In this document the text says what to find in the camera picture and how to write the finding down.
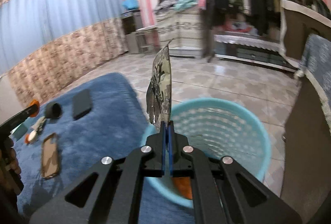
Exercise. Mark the person's left hand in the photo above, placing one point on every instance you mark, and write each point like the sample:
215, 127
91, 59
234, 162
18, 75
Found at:
8, 154

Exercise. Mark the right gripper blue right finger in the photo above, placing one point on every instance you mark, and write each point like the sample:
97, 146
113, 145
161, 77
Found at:
170, 146

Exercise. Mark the blue covered potted plant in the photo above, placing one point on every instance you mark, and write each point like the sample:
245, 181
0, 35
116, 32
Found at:
130, 5

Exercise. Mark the orange snack bag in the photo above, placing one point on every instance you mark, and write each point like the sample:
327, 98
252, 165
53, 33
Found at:
183, 185

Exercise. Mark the teal tissue box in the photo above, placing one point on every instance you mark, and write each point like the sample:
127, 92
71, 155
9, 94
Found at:
19, 132

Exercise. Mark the pile of clothes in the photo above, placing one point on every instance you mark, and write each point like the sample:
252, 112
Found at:
176, 5

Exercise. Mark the black round cup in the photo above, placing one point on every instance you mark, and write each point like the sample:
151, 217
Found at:
53, 110

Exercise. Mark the dark covered board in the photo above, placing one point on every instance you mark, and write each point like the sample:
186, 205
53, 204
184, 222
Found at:
297, 23

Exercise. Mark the orange tangerine peel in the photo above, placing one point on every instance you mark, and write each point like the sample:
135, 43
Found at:
34, 108

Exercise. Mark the blue plush rug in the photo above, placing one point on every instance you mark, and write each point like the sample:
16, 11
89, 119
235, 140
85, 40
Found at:
114, 127

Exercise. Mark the small metal table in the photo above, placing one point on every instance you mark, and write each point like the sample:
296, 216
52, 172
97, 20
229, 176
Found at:
146, 38

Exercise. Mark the brown phone case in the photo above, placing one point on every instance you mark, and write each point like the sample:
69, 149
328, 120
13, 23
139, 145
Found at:
50, 164

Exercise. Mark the black rectangular case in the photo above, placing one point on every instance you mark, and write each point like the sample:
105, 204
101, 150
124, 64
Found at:
82, 104

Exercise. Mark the low tv stand with lace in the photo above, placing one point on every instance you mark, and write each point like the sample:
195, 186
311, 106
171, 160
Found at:
251, 49

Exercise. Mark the blue and floral curtain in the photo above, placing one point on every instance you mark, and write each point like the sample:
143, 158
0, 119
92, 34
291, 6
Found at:
48, 44

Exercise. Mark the patterned beige snack bag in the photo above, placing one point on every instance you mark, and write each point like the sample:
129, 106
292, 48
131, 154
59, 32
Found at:
159, 93

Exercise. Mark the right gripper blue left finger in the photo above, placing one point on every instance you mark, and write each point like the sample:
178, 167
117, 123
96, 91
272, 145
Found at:
163, 150

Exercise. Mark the grey water dispenser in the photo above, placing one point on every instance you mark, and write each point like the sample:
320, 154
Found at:
131, 22

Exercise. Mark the covered storage cabinet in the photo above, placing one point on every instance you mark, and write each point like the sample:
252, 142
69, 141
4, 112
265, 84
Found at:
182, 32

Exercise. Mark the clothes rack with garments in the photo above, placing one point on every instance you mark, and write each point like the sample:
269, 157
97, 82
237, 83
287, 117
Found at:
261, 18

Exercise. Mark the beige folded cloth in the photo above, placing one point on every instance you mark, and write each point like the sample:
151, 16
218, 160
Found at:
36, 130

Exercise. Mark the blue patterned cloth cover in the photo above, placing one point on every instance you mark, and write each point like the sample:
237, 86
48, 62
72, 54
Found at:
315, 65

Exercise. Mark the light blue plastic basket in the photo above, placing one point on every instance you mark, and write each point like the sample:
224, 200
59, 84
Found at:
218, 128

